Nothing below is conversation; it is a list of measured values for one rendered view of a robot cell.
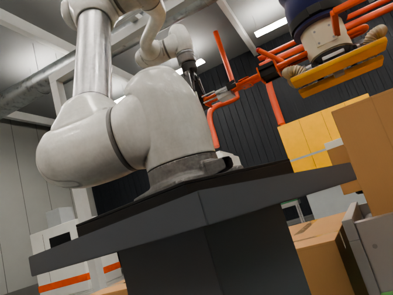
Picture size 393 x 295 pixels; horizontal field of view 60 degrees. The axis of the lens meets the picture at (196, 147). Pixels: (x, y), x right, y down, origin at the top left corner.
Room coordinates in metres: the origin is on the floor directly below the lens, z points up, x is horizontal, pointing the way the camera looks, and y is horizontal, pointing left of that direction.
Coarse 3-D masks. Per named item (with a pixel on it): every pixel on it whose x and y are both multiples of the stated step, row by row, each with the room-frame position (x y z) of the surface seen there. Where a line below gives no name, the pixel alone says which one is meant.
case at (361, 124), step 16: (384, 96) 1.06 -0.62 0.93; (336, 112) 1.12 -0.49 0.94; (352, 112) 1.10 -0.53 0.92; (368, 112) 1.08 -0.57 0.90; (384, 112) 1.07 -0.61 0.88; (352, 128) 1.11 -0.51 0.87; (368, 128) 1.09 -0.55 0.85; (384, 128) 1.07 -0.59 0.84; (352, 144) 1.12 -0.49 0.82; (368, 144) 1.10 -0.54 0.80; (384, 144) 1.08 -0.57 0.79; (352, 160) 1.12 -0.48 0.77; (368, 160) 1.11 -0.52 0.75; (384, 160) 1.09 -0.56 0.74; (368, 176) 1.11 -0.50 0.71; (384, 176) 1.10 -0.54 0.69; (368, 192) 1.12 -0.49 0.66; (384, 192) 1.10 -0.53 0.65; (384, 208) 1.11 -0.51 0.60
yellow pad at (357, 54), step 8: (376, 40) 1.10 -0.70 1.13; (384, 40) 1.09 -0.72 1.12; (352, 48) 1.16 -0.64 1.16; (360, 48) 1.12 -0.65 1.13; (368, 48) 1.11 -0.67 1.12; (376, 48) 1.12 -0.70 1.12; (384, 48) 1.15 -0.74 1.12; (344, 56) 1.14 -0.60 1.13; (352, 56) 1.13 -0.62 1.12; (360, 56) 1.16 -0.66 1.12; (368, 56) 1.18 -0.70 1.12; (312, 64) 1.22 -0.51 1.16; (320, 64) 1.18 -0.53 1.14; (328, 64) 1.16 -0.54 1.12; (336, 64) 1.17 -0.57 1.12; (344, 64) 1.19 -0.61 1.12; (352, 64) 1.22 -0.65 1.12; (304, 72) 1.20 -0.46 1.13; (312, 72) 1.18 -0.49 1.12; (320, 72) 1.20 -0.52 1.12; (328, 72) 1.22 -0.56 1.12; (296, 80) 1.21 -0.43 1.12; (304, 80) 1.23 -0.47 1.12; (312, 80) 1.26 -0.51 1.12
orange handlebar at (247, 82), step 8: (352, 0) 0.99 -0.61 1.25; (360, 0) 0.99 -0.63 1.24; (336, 8) 1.01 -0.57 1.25; (344, 8) 1.01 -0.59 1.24; (336, 16) 1.04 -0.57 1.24; (336, 24) 1.10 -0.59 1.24; (336, 32) 1.16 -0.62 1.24; (352, 32) 1.22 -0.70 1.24; (360, 32) 1.24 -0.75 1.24; (296, 56) 1.30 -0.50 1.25; (304, 56) 1.30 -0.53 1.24; (280, 64) 1.33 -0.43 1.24; (288, 64) 1.36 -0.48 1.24; (240, 80) 1.40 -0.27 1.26; (248, 80) 1.39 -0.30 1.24; (256, 80) 1.42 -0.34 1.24; (232, 88) 1.42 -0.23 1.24; (240, 88) 1.45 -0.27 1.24; (208, 96) 1.47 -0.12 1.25
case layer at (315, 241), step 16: (304, 224) 2.06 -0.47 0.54; (320, 224) 1.78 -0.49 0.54; (336, 224) 1.58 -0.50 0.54; (304, 240) 1.38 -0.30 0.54; (320, 240) 1.25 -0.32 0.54; (336, 240) 1.21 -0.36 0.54; (304, 256) 1.22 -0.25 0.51; (320, 256) 1.20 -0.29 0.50; (336, 256) 1.18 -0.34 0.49; (352, 256) 1.46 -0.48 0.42; (304, 272) 1.23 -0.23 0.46; (320, 272) 1.21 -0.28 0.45; (336, 272) 1.19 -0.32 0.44; (352, 272) 1.30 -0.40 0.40; (112, 288) 1.71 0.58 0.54; (320, 288) 1.22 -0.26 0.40; (336, 288) 1.20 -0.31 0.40; (352, 288) 1.18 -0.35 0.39
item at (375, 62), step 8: (360, 64) 1.29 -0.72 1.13; (368, 64) 1.28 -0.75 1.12; (376, 64) 1.31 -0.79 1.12; (352, 72) 1.31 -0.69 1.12; (360, 72) 1.34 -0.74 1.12; (320, 80) 1.37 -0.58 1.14; (328, 80) 1.34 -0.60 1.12; (336, 80) 1.36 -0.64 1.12; (344, 80) 1.39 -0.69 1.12; (304, 88) 1.38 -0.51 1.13; (312, 88) 1.37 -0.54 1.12; (320, 88) 1.41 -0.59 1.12; (304, 96) 1.45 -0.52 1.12
